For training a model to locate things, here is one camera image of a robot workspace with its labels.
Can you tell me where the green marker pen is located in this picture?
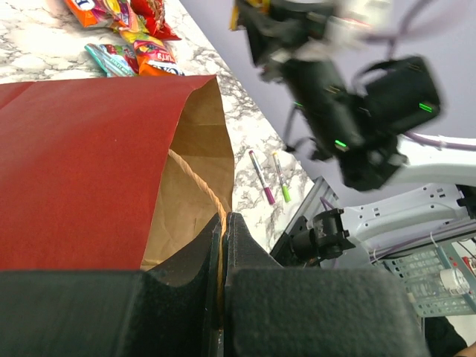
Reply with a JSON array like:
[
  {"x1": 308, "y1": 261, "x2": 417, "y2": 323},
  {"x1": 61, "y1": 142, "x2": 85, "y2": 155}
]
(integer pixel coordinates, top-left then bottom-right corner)
[{"x1": 272, "y1": 152, "x2": 291, "y2": 203}]

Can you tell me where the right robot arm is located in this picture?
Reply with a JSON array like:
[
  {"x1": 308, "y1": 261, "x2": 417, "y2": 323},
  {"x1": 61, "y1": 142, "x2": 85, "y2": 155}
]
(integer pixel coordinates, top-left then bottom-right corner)
[{"x1": 232, "y1": 1, "x2": 441, "y2": 191}]

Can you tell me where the orange white snack packet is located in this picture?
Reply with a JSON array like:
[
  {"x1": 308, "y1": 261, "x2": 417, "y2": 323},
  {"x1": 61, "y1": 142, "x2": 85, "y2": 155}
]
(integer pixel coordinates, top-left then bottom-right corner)
[{"x1": 119, "y1": 30, "x2": 184, "y2": 77}]

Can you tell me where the green Fox's candy bag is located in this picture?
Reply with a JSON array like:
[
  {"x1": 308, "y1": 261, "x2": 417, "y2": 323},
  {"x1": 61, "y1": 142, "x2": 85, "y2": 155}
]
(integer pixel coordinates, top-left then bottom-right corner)
[{"x1": 85, "y1": 44, "x2": 138, "y2": 77}]

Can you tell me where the colourful Fox's fruits bag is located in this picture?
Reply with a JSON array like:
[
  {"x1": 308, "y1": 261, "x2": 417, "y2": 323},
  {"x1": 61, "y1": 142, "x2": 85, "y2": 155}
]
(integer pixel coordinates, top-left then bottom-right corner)
[{"x1": 64, "y1": 0, "x2": 148, "y2": 33}]

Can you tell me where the red brown paper bag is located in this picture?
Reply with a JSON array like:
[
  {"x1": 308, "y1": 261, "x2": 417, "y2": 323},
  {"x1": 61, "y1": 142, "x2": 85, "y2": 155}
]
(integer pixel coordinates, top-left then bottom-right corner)
[{"x1": 1, "y1": 75, "x2": 234, "y2": 270}]

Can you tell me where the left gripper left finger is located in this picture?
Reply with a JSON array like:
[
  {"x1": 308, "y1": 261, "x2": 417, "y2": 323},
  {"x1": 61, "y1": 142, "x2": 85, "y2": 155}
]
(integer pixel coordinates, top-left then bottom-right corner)
[{"x1": 1, "y1": 217, "x2": 220, "y2": 356}]

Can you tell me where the pink marker pen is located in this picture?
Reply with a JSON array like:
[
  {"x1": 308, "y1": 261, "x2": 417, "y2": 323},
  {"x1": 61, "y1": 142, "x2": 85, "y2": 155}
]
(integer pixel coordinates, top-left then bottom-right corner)
[{"x1": 248, "y1": 150, "x2": 275, "y2": 205}]

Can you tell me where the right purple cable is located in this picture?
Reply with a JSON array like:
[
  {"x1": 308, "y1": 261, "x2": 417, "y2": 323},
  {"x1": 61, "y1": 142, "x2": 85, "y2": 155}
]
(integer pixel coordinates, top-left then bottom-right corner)
[{"x1": 319, "y1": 0, "x2": 476, "y2": 261}]

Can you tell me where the red snack packet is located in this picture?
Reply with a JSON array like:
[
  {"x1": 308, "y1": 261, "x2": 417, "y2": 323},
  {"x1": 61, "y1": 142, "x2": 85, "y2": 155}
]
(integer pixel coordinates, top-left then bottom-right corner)
[{"x1": 130, "y1": 0, "x2": 181, "y2": 41}]

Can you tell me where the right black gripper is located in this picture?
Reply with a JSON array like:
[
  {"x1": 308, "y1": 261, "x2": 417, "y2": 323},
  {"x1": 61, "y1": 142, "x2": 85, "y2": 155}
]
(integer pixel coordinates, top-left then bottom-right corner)
[{"x1": 237, "y1": 0, "x2": 343, "y2": 81}]

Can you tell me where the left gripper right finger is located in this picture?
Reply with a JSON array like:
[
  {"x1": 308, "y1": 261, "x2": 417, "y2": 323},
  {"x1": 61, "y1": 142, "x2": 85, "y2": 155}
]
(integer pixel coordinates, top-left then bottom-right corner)
[{"x1": 224, "y1": 213, "x2": 428, "y2": 356}]

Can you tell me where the yellow M&M's bag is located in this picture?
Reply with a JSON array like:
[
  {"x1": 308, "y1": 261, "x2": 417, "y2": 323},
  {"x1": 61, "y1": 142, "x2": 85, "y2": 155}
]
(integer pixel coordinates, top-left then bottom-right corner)
[{"x1": 229, "y1": 0, "x2": 271, "y2": 31}]

